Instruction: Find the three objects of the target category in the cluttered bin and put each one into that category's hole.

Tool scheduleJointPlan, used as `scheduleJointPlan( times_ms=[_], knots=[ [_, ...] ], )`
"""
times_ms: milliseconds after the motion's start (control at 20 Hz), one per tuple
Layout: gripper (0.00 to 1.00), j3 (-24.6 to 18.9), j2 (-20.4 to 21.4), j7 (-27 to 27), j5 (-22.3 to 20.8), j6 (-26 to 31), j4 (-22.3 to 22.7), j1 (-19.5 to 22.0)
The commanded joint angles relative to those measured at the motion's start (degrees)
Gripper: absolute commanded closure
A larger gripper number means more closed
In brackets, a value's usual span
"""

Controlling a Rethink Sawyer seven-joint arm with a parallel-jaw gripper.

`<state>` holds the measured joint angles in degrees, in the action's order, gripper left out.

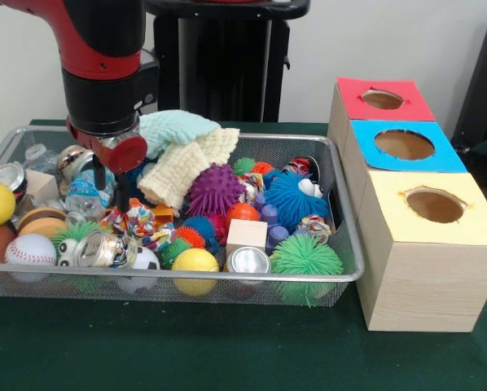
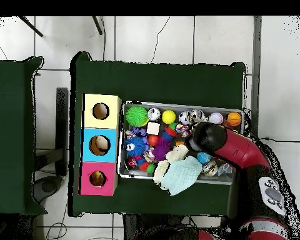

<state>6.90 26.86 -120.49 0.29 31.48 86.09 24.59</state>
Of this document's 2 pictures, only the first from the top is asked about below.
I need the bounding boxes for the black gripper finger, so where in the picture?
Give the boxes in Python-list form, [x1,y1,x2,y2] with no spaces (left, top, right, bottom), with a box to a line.
[93,159,107,193]
[116,170,132,215]

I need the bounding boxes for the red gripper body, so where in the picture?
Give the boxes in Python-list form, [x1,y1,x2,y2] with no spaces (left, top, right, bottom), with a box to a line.
[67,121,150,174]

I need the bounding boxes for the orange striped tiger toy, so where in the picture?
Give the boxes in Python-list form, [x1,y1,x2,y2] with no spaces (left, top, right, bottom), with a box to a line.
[152,205,176,228]

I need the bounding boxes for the mint green cloth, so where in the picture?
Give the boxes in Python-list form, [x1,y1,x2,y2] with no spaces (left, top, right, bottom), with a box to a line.
[138,110,222,160]

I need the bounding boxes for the pale yellow cloth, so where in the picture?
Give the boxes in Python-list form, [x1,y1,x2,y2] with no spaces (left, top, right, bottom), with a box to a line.
[138,128,240,213]

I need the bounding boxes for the wooden box three holes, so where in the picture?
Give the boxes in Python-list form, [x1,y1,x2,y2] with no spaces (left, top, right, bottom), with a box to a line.
[328,77,487,333]

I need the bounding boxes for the colourful patterned cloth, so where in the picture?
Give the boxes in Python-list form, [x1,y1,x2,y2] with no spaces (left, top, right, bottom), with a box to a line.
[103,200,178,250]

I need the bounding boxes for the black white soccer ball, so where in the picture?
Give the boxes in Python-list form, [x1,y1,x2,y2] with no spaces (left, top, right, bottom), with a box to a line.
[117,247,161,292]

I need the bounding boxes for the purple spiky toy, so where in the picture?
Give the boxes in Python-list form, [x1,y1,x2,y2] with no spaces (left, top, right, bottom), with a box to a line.
[185,163,246,217]

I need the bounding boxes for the white baseball toy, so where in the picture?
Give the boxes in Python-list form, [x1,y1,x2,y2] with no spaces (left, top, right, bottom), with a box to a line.
[5,234,57,282]

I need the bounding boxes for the pale wooden cube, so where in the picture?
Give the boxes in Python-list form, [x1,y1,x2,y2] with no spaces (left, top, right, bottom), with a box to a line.
[226,219,269,258]

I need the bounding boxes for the small silver can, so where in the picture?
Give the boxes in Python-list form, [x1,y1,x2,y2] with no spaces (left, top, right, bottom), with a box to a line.
[226,246,271,278]

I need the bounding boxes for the dark blue spiky ball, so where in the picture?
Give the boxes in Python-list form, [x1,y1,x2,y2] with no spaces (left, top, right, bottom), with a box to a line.
[264,169,330,233]

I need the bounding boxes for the plain green spiky ball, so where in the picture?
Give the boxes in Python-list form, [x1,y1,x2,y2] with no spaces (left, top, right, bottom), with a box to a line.
[270,234,344,306]

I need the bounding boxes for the black chair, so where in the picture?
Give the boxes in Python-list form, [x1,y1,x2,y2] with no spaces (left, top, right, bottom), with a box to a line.
[451,8,487,160]

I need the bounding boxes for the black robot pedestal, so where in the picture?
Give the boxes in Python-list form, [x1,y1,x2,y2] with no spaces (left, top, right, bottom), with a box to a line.
[142,0,311,123]

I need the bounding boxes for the shallow wire mesh bin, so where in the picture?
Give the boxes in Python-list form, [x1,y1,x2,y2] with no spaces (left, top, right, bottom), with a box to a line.
[0,125,366,308]

